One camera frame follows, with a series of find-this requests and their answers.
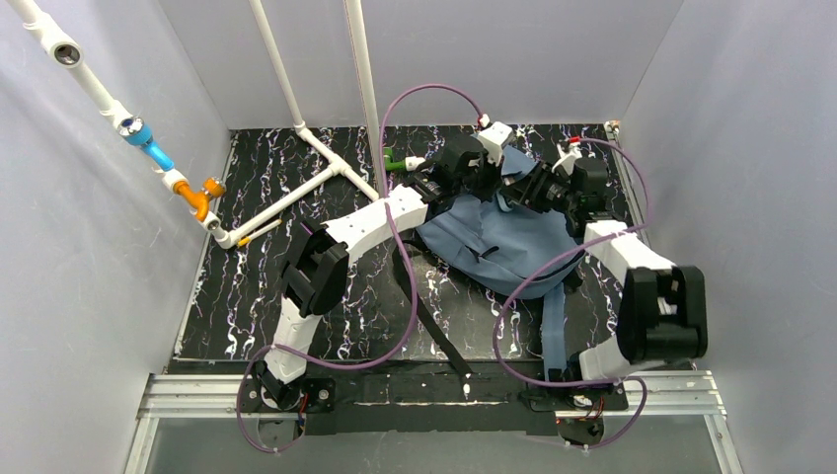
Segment white slanted pvc pipe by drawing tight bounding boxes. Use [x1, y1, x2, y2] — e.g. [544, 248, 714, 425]
[9, 1, 379, 249]

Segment green plastic tap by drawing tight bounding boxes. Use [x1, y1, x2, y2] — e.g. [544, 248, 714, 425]
[382, 147, 407, 172]

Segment orange plastic tap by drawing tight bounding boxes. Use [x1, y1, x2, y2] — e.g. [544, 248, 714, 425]
[172, 177, 226, 222]

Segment blue student backpack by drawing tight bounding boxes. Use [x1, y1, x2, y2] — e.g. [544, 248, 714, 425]
[391, 144, 590, 384]

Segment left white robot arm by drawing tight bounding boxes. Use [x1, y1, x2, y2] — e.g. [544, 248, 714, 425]
[247, 129, 512, 411]

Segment white vertical pvc pipe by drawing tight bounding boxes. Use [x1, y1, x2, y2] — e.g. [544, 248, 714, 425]
[343, 0, 387, 197]

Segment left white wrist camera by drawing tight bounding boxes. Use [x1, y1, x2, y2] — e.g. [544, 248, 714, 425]
[476, 121, 515, 168]

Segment thin white rear pipe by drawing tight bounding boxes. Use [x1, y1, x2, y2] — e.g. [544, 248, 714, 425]
[249, 0, 307, 131]

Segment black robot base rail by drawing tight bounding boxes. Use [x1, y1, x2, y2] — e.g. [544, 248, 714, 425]
[238, 361, 629, 435]

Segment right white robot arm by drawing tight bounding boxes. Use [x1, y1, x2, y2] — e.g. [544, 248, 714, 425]
[504, 158, 709, 383]

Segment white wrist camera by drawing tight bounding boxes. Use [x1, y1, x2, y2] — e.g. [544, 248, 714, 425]
[551, 136, 582, 176]
[476, 121, 515, 168]

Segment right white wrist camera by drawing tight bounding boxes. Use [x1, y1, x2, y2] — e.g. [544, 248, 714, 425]
[551, 136, 582, 176]

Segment blue plastic tap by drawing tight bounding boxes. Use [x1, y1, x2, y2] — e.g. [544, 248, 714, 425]
[116, 116, 175, 172]

